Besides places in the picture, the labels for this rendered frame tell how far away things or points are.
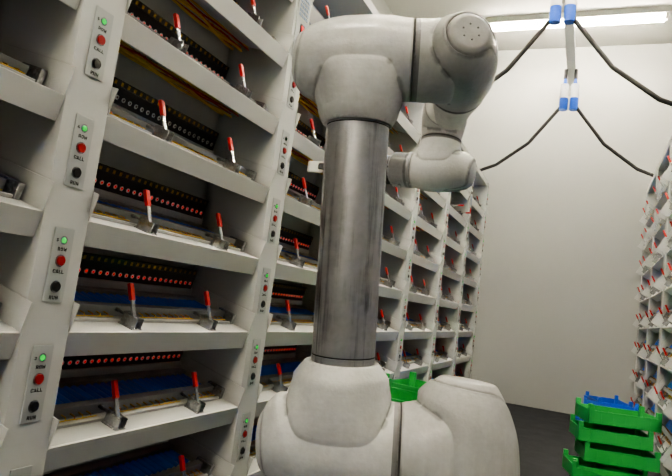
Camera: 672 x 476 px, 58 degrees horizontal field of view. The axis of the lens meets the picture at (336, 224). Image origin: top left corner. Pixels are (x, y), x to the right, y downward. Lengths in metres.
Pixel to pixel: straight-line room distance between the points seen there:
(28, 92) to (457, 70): 0.65
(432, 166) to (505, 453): 0.76
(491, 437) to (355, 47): 0.60
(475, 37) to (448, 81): 0.08
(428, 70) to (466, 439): 0.54
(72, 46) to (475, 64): 0.65
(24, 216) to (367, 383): 0.59
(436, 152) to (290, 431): 0.81
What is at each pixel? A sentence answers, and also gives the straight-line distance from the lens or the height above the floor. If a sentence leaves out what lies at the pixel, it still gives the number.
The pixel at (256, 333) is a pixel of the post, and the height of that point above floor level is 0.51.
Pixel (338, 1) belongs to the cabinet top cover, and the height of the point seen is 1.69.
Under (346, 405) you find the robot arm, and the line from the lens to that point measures 0.91.
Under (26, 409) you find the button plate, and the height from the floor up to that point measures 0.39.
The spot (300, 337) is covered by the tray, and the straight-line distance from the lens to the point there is 1.91.
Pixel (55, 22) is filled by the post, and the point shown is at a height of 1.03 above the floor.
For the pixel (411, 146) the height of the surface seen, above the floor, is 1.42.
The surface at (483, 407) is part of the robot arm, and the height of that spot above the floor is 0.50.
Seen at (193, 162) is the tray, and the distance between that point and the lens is 1.36.
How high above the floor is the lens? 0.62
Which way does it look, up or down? 7 degrees up
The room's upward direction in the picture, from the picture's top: 7 degrees clockwise
